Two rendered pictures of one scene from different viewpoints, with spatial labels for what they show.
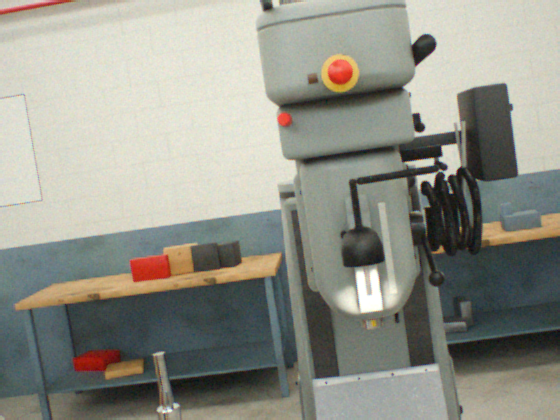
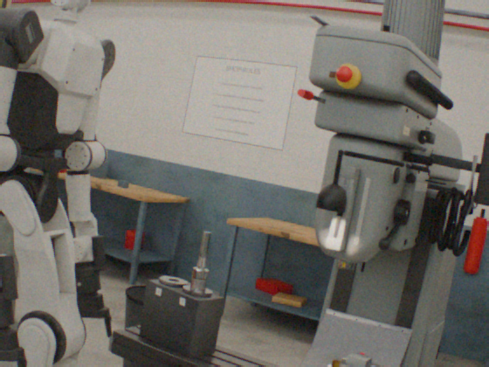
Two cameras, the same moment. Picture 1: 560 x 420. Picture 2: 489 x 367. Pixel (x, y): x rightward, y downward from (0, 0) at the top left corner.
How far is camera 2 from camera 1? 0.66 m
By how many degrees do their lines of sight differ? 24
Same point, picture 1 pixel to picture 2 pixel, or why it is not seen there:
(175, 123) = not seen: hidden behind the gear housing
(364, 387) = (356, 326)
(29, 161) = (283, 117)
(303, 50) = (332, 55)
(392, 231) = (369, 201)
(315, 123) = (339, 107)
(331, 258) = not seen: hidden behind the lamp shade
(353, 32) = (365, 53)
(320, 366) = (335, 301)
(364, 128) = (368, 121)
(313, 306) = not seen: hidden behind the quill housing
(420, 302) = (417, 281)
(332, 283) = (320, 223)
